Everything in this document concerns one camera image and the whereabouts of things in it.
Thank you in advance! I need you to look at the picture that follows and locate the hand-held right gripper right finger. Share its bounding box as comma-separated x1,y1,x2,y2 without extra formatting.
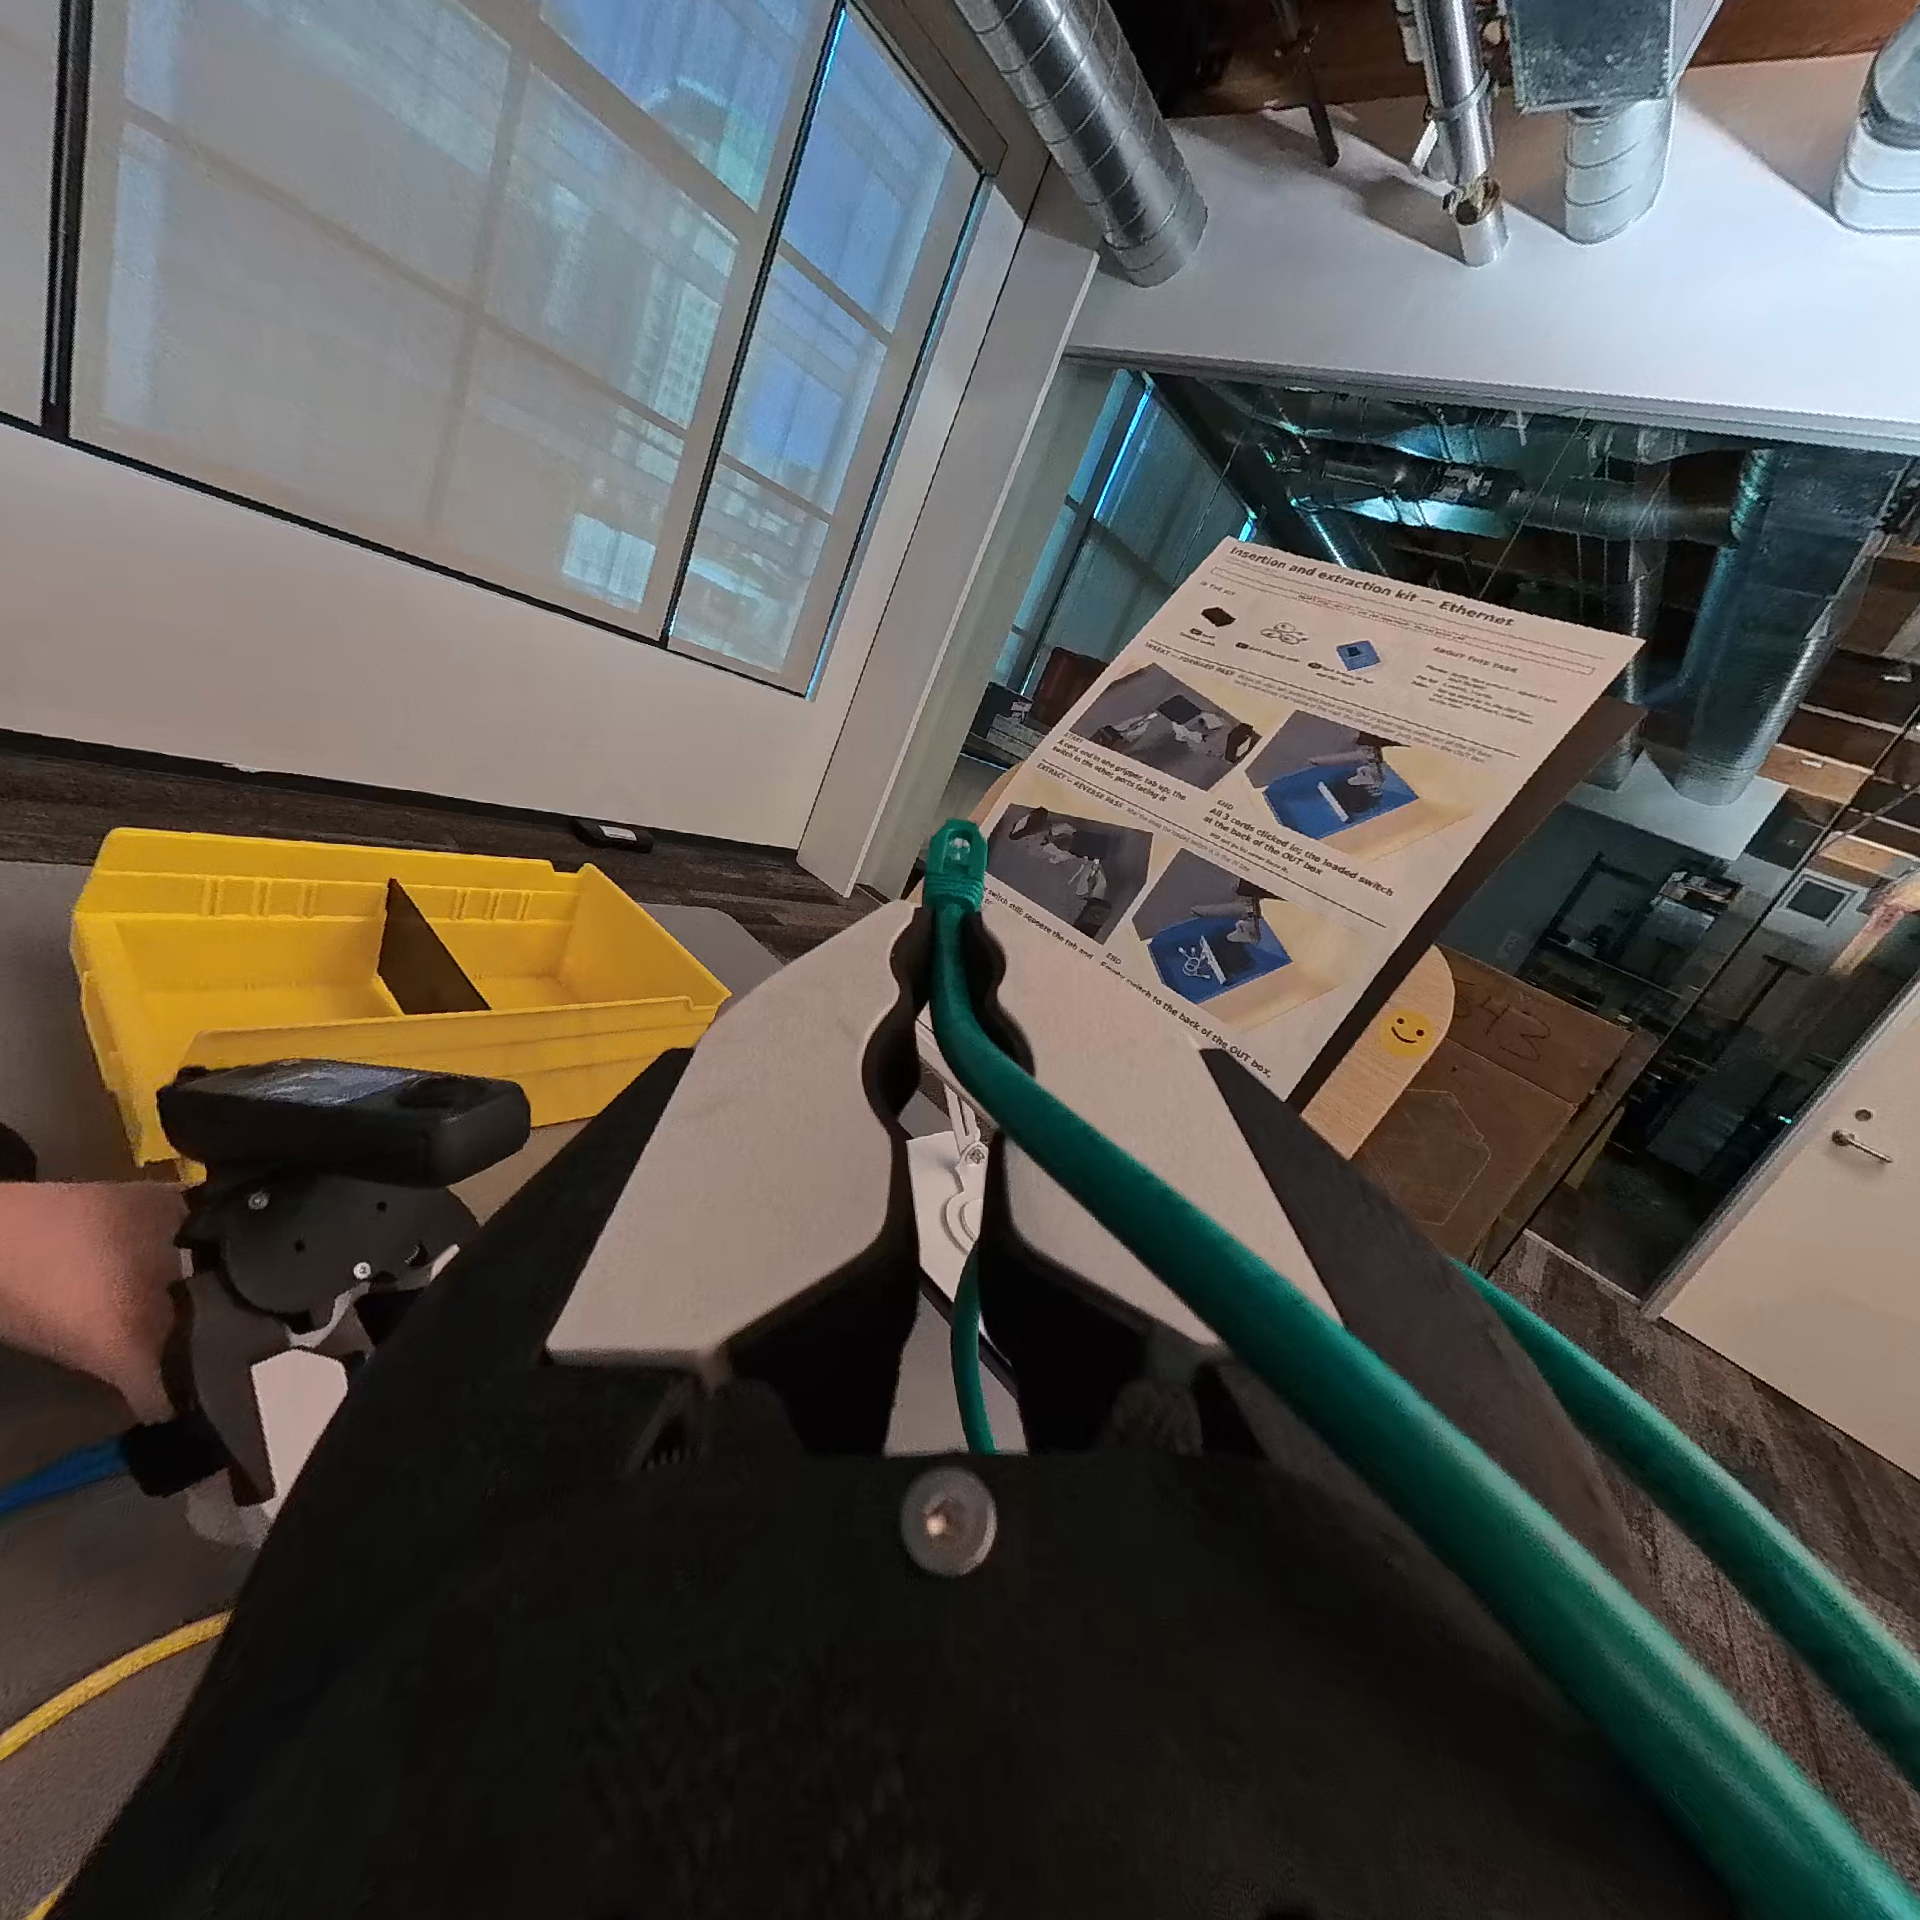
987,976,1355,1453

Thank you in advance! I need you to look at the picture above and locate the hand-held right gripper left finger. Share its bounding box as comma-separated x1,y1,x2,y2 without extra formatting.
541,903,925,1453

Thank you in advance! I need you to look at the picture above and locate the blue ethernet cable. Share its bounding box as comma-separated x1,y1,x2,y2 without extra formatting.
0,1424,142,1520

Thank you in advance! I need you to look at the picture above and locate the yellow ethernet cable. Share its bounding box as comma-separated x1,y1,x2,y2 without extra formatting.
0,1605,235,1920

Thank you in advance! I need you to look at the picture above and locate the yellow plastic bin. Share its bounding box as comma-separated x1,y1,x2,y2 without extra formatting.
70,829,736,1169

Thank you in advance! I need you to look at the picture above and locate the green ethernet cable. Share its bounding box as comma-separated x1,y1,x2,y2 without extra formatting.
918,817,1920,1920

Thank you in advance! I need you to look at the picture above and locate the wooden display board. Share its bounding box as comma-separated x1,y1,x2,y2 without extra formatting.
960,769,1461,1158

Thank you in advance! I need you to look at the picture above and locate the brown cardboard sheet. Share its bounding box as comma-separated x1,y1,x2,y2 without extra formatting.
1348,942,1640,1264

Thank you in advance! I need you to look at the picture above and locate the instruction poster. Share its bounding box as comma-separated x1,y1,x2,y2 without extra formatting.
960,535,1650,1101

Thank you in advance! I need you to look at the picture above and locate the white door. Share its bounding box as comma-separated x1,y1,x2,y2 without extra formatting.
1646,1031,1920,1453

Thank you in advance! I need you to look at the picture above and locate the small metal pipe fitting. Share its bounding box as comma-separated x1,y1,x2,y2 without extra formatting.
1392,0,1512,267

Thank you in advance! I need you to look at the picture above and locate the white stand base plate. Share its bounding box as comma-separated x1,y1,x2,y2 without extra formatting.
904,1083,997,1310

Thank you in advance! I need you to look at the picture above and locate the round metal air duct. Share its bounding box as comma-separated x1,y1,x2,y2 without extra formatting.
949,0,1212,288

